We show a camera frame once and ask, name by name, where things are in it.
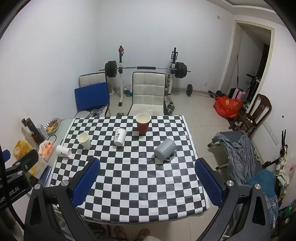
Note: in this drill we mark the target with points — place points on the white barbell rack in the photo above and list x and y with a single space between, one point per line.
120 92

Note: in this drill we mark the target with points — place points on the black white checkered tablecloth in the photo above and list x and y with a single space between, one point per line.
138 185

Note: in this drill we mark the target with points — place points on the black stand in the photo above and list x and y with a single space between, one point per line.
282 148

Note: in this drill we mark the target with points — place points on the person's right foot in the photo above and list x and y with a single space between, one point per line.
143 233

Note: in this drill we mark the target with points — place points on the door frame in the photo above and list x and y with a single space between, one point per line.
233 46

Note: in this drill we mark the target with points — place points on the white printed paper cup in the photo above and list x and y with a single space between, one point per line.
63 151
119 137

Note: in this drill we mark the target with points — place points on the plain white paper cup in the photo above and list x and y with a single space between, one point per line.
85 141

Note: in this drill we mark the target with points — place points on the barbell with black plates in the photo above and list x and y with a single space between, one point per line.
111 69

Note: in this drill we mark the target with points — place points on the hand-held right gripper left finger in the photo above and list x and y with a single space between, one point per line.
86 183

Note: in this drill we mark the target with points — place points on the small barbell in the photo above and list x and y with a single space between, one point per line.
189 90

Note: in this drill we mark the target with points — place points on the pink suitcase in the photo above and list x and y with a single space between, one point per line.
238 93

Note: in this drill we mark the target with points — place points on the dark bottle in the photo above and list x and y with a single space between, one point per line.
34 132

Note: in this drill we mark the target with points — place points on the grey ribbed mug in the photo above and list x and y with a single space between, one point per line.
164 149

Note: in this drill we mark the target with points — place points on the red plastic bag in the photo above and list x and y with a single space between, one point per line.
227 106

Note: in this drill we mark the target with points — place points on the yellow snack bag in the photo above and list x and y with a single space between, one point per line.
22 149

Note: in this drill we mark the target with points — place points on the folding cot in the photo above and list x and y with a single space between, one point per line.
229 136

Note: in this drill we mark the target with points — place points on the patterned bowl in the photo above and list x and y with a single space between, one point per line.
52 125

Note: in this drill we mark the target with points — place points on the white yellow box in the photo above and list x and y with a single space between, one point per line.
40 165

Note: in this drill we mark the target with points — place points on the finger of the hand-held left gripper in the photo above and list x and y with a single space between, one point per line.
26 160

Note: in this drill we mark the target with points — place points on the white padded chair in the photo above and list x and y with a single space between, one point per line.
92 78
148 92

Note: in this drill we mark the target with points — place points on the dark wooden chair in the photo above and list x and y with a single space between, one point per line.
261 109

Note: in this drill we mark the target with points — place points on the black dumbbell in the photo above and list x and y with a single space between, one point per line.
170 109

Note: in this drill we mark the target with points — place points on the red paper cup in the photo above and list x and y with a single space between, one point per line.
143 126

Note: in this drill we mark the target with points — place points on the orange snack pack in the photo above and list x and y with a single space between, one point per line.
46 149

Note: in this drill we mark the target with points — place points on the grey cloth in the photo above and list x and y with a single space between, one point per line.
238 157

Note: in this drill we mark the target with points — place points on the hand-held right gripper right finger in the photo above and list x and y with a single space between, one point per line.
209 183

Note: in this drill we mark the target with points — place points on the teal cloth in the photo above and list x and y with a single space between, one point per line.
263 182

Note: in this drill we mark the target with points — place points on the blue board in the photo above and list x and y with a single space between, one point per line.
91 96

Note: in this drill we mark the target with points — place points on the black scooter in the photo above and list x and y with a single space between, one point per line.
252 83

